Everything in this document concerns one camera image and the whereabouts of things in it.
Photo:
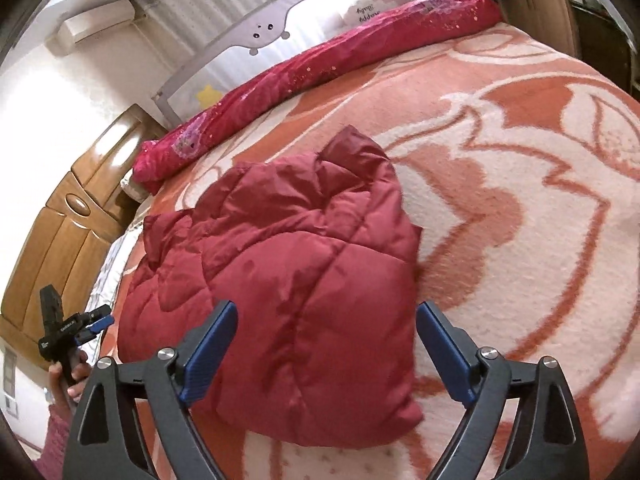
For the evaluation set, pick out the wooden wardrobe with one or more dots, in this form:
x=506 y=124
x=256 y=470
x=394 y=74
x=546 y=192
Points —
x=540 y=0

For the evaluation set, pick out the white air conditioner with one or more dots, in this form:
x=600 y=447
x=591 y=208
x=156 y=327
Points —
x=95 y=25

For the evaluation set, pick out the person's left forearm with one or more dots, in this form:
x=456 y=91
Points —
x=57 y=427

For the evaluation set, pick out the orange and white floral blanket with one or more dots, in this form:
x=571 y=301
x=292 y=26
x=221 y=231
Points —
x=525 y=210

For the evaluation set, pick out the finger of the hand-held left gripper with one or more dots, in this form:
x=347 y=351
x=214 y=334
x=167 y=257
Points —
x=95 y=330
x=97 y=314

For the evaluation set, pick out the red patterned rolled quilt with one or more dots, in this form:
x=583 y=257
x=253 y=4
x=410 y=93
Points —
x=300 y=75

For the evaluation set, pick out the person's left hand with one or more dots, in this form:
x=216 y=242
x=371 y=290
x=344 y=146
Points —
x=80 y=375

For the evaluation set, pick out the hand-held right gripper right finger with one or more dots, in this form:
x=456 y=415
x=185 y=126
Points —
x=445 y=350

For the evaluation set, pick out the grey bed guard rail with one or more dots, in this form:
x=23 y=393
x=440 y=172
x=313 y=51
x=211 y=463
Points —
x=225 y=60

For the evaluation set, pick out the grey white quilted sheet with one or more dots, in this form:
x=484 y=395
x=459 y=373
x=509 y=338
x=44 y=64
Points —
x=112 y=270

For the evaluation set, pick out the dark red quilted jacket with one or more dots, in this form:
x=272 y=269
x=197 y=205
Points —
x=300 y=285

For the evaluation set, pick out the white pillow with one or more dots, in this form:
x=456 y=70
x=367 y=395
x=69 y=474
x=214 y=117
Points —
x=132 y=187

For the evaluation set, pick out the wooden headboard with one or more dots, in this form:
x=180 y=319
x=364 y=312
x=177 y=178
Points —
x=60 y=240

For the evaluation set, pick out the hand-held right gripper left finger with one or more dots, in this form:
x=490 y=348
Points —
x=210 y=350

